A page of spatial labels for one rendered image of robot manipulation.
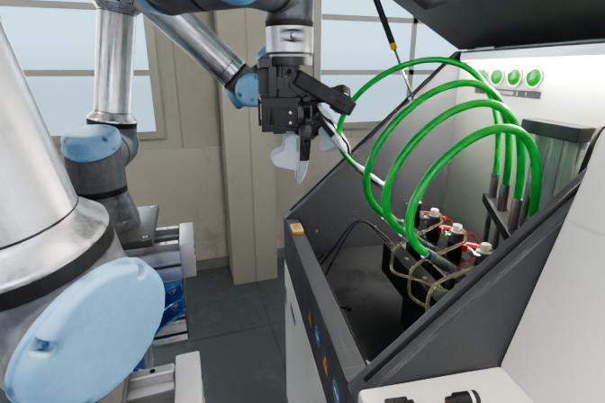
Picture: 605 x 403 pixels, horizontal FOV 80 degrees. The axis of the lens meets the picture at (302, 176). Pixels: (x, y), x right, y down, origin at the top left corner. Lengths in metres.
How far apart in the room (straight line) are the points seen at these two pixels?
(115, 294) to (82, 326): 0.03
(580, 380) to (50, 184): 0.57
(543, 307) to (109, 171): 0.83
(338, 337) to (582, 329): 0.35
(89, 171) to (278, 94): 0.47
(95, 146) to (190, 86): 1.62
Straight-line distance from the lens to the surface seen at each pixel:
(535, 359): 0.62
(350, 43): 2.67
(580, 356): 0.58
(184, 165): 2.51
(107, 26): 1.01
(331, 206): 1.15
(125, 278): 0.31
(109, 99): 1.01
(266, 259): 2.52
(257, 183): 2.30
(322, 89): 0.59
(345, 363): 0.64
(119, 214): 0.93
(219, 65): 0.85
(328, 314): 0.73
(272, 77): 0.58
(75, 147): 0.89
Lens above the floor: 1.40
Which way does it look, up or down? 17 degrees down
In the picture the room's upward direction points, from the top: straight up
